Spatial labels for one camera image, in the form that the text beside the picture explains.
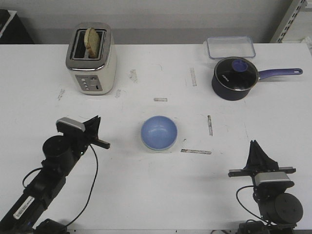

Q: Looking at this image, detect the clear plastic food container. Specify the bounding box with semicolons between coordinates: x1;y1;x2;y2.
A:
204;36;256;59

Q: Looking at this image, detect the glass pot lid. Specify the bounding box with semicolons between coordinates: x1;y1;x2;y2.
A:
214;57;258;91

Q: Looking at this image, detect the dark blue saucepan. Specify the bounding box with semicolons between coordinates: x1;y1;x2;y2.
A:
212;68;303;101

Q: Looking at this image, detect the white metal shelf rail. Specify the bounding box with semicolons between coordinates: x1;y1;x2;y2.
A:
270;0;312;43

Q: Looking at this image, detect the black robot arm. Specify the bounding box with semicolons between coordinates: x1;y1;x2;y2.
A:
228;140;303;234
0;116;110;234

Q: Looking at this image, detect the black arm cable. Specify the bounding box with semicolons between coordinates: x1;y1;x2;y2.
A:
21;143;99;227
235;185;266;221

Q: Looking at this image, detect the cream and steel toaster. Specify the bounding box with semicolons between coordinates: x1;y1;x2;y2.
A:
65;22;117;95

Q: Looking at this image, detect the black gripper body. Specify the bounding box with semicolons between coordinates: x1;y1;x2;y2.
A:
59;130;110;153
228;167;296;178

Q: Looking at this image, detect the blue bowl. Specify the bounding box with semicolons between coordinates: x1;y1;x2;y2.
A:
141;116;178;149

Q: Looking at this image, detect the green bowl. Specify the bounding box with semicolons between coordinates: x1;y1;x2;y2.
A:
142;141;176;153

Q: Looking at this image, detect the toast slice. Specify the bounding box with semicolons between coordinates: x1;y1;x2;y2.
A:
84;27;100;59

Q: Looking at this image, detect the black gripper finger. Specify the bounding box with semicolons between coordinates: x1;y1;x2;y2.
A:
253;140;278;171
83;116;100;133
85;117;101;140
244;140;255;170

